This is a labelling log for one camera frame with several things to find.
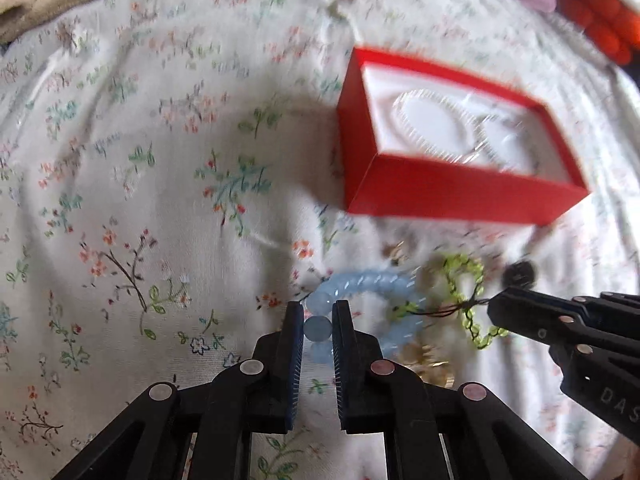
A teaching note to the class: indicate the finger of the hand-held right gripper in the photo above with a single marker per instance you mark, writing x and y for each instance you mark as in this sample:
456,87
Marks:
520,322
530,299

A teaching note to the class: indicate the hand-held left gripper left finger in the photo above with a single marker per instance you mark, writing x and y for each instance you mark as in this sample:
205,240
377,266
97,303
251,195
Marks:
296,360

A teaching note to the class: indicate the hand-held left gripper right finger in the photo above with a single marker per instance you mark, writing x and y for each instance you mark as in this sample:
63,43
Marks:
340,360

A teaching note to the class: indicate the dark round pendant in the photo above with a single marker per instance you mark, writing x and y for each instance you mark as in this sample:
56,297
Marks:
520,274

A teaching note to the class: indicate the small gold earring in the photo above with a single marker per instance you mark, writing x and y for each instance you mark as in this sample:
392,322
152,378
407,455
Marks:
396,252

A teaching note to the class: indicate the red jewelry box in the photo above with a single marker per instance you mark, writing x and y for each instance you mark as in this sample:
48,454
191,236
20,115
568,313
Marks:
450,190

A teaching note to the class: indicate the floral bed sheet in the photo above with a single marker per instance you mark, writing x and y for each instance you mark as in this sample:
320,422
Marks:
150,185

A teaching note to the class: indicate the orange plush toy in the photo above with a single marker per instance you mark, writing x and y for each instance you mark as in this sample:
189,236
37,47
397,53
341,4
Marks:
595,5

